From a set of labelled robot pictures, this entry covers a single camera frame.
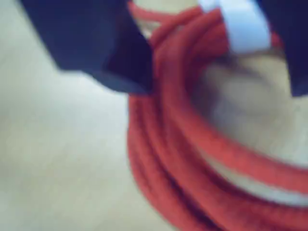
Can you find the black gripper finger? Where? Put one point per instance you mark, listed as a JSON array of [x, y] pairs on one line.
[[296, 48], [96, 43]]

